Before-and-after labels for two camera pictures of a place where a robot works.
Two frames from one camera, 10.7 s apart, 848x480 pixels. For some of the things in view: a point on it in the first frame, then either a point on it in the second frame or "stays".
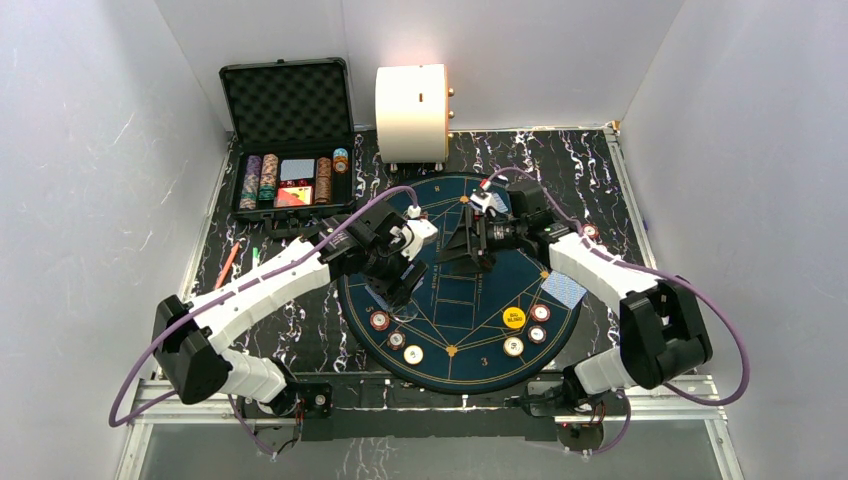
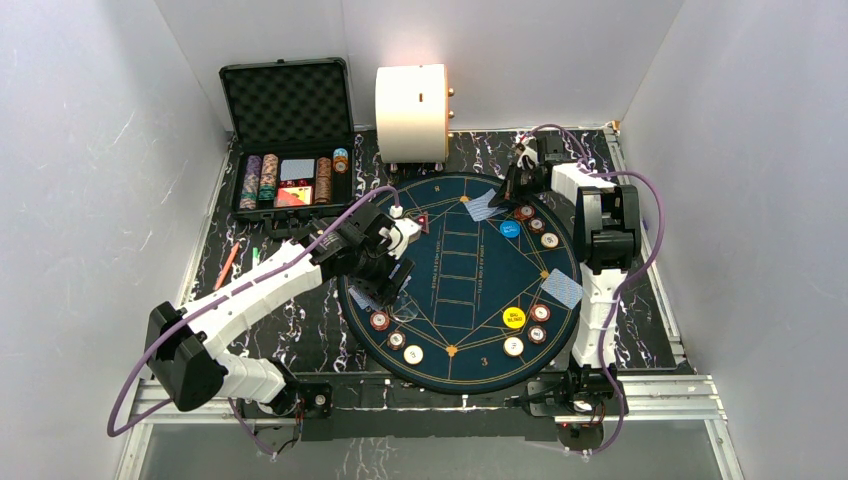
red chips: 540,313 stays
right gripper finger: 457,257 -> 507,191
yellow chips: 513,346 stays
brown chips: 536,334 stays
